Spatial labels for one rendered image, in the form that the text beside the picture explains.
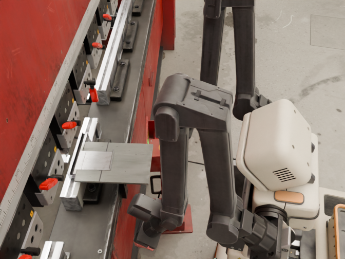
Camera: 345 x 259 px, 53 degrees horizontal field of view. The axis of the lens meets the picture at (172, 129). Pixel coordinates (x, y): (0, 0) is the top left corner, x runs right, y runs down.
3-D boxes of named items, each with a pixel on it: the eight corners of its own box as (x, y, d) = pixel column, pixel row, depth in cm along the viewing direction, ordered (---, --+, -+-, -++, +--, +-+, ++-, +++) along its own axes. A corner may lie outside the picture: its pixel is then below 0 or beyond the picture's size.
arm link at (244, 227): (255, 237, 82) (257, 217, 85) (224, 217, 79) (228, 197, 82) (229, 244, 88) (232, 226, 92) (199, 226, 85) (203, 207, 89)
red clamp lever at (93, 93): (99, 103, 126) (94, 82, 119) (88, 103, 126) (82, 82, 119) (100, 99, 127) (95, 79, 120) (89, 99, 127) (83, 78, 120)
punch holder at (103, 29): (105, 42, 148) (98, 6, 136) (85, 42, 148) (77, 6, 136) (111, 23, 158) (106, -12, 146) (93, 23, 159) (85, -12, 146)
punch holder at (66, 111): (69, 151, 108) (56, 114, 96) (42, 150, 108) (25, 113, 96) (80, 117, 118) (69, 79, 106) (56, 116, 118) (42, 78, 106)
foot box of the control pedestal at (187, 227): (193, 233, 214) (193, 223, 205) (152, 235, 213) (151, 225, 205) (190, 204, 228) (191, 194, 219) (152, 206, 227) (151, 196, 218)
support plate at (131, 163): (148, 185, 121) (148, 183, 120) (74, 182, 122) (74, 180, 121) (153, 145, 133) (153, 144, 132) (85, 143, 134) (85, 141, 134)
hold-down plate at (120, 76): (121, 101, 167) (120, 96, 165) (110, 100, 167) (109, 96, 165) (130, 63, 187) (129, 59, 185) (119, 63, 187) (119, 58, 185)
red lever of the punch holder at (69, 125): (70, 123, 96) (81, 119, 106) (56, 123, 96) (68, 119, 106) (70, 130, 96) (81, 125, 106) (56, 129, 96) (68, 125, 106)
